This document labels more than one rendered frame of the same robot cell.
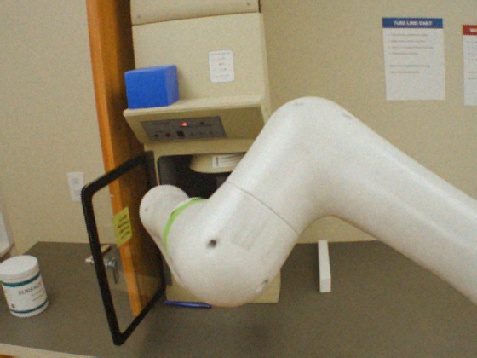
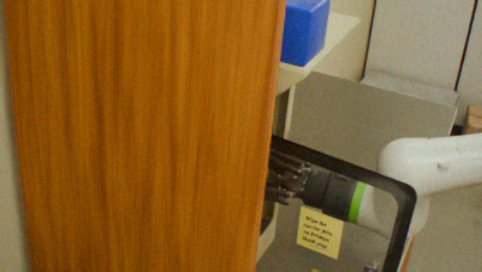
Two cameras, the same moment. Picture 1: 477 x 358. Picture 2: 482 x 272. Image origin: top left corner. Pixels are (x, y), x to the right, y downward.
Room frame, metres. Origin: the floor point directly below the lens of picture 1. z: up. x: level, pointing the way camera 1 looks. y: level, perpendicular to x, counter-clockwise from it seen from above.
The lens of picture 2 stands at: (1.00, 1.13, 1.87)
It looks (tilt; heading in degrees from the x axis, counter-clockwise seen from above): 29 degrees down; 283
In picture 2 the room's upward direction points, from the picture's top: 5 degrees clockwise
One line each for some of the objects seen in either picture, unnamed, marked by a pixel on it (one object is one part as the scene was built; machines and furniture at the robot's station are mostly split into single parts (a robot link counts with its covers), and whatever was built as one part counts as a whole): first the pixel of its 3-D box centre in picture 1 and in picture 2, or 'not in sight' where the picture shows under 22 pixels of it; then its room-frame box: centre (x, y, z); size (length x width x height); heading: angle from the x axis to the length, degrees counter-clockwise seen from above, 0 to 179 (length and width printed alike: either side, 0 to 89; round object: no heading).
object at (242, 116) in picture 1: (196, 122); (302, 60); (1.14, 0.09, 1.46); 0.32 x 0.12 x 0.10; 80
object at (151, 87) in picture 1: (152, 86); (287, 24); (1.15, 0.18, 1.56); 0.10 x 0.10 x 0.09; 80
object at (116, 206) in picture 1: (129, 247); (308, 256); (1.06, 0.27, 1.19); 0.30 x 0.01 x 0.40; 163
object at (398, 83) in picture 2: not in sight; (403, 114); (0.80, -2.61, 0.17); 0.60 x 0.42 x 0.33; 168
